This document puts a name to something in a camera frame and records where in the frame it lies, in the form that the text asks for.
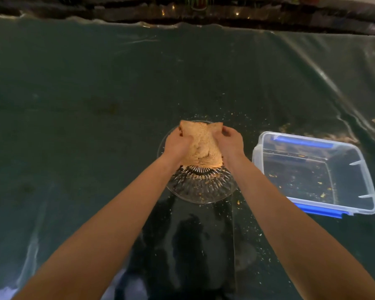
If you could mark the person's left hand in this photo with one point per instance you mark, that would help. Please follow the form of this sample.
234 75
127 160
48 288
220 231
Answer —
176 146

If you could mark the person's right hand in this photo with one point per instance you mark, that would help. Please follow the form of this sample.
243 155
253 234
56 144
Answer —
231 144

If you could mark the person's right fingers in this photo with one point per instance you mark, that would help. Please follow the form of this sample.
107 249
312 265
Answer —
220 135

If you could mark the person's left fingers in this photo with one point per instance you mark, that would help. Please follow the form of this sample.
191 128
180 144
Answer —
187 141

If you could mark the brown flatbread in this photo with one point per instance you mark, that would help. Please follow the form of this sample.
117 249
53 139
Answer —
202 146

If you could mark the person's right forearm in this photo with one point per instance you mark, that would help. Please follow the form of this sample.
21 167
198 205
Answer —
297 234

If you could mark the person's left forearm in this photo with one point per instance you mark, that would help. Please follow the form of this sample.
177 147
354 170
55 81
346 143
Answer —
103 234

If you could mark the clear glass plate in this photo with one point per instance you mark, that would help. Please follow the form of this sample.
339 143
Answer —
201 184

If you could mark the dark green plastic table cover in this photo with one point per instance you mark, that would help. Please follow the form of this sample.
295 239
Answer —
112 106

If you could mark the clear plastic container blue clips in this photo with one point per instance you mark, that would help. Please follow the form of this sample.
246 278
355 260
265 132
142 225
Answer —
315 174

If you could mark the green potted plant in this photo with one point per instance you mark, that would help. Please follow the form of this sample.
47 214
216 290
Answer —
199 2

